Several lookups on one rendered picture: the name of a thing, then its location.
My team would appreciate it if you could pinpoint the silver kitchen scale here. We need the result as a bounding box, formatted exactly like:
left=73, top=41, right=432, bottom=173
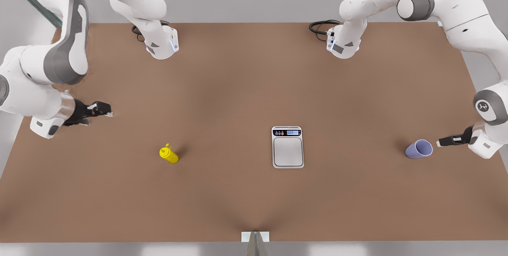
left=271, top=126, right=305, bottom=169

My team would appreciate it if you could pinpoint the yellow sauce bottle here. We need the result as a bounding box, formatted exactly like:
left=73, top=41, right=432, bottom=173
left=159, top=143, right=179, bottom=164

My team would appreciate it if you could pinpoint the lavender cup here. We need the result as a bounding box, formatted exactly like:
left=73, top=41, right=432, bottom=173
left=405, top=139, right=433, bottom=159

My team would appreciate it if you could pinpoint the black cable loop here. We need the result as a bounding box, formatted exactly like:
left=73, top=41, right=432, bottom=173
left=131, top=20, right=171, bottom=43
left=309, top=19, right=342, bottom=42

